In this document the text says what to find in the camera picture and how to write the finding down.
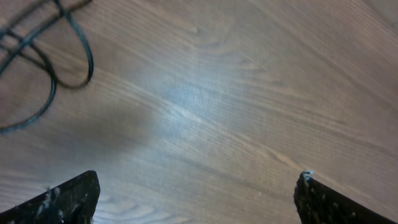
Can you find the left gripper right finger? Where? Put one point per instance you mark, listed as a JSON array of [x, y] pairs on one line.
[[318, 204]]

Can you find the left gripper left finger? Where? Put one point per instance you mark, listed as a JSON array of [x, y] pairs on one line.
[[72, 202]]

